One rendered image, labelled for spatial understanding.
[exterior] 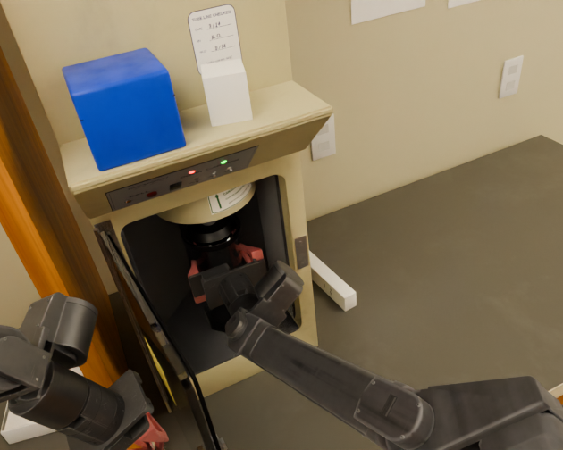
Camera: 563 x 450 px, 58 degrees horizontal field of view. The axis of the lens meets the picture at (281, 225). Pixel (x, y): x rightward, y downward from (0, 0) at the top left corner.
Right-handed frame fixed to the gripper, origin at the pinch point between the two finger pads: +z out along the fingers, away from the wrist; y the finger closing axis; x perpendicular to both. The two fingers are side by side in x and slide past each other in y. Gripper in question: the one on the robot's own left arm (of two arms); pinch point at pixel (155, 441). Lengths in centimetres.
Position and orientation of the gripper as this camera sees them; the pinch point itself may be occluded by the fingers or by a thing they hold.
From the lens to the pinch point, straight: 70.0
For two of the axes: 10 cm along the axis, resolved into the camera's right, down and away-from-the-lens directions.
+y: -7.3, 6.8, -0.8
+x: 5.0, 4.6, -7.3
